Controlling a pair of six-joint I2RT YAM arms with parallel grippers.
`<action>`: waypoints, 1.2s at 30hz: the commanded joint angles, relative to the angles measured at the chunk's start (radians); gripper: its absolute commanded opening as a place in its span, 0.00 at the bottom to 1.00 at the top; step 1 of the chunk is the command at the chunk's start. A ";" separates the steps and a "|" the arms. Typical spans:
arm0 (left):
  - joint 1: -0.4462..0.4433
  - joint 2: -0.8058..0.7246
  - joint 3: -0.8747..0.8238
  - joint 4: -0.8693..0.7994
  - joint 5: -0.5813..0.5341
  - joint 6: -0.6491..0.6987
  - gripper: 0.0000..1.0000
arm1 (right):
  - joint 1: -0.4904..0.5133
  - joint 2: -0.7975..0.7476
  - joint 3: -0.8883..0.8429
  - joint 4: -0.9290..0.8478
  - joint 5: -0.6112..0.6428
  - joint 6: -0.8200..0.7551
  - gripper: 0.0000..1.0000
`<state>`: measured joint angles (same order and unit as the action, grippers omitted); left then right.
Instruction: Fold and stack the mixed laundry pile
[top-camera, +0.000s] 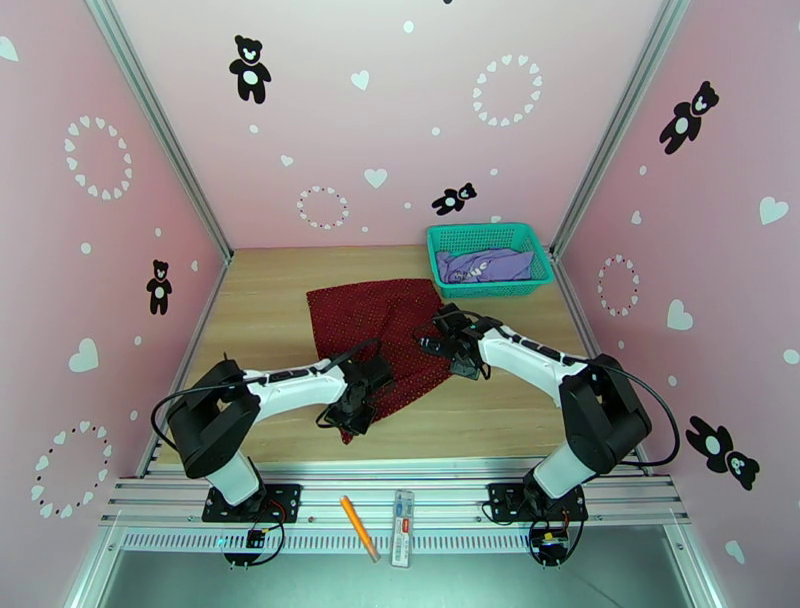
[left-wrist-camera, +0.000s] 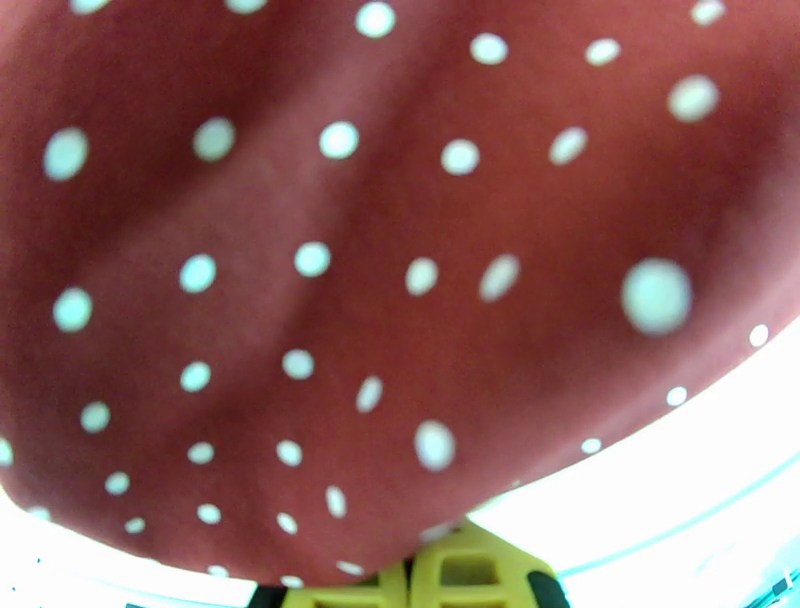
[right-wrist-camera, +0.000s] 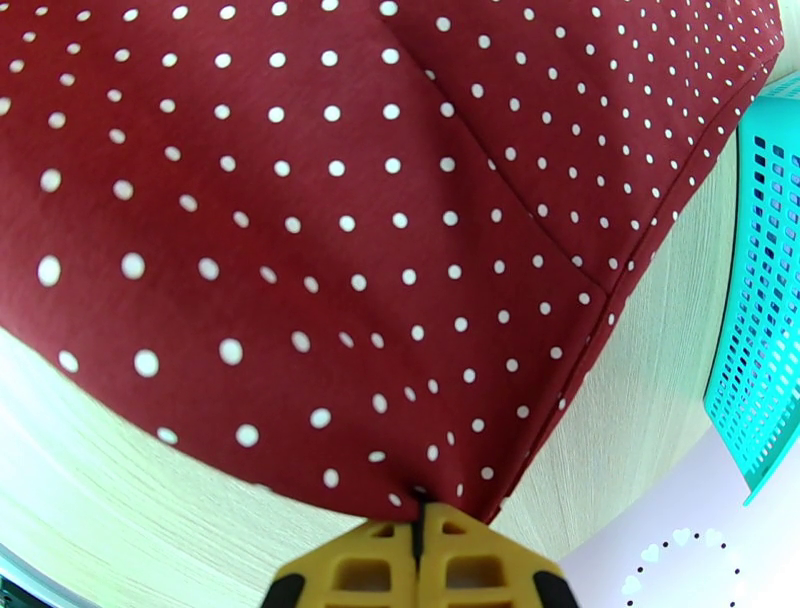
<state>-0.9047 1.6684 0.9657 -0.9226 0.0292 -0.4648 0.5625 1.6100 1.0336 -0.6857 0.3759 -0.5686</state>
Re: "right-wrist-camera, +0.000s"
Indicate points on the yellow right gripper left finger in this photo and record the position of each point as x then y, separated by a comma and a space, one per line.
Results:
369, 562

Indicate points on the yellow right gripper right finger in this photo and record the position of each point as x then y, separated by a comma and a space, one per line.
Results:
475, 562

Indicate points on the red polka dot cloth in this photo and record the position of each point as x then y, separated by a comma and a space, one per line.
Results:
312, 219

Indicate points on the teal plastic mesh basket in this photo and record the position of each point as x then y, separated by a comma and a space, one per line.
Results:
762, 312

